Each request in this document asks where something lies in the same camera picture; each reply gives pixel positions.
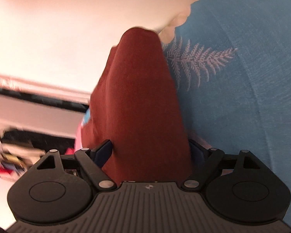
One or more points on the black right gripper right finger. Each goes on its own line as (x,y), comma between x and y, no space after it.
(239,188)

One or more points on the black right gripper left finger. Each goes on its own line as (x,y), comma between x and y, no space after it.
(58,188)

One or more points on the dark red knit sweater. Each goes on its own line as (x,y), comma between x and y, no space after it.
(135,106)

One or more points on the dark cluttered shelf items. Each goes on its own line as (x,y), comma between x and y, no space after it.
(20,149)

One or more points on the pink satin curtain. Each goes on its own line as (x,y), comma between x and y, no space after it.
(44,94)

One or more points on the blue floral bed sheet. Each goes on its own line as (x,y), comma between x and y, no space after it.
(230,61)

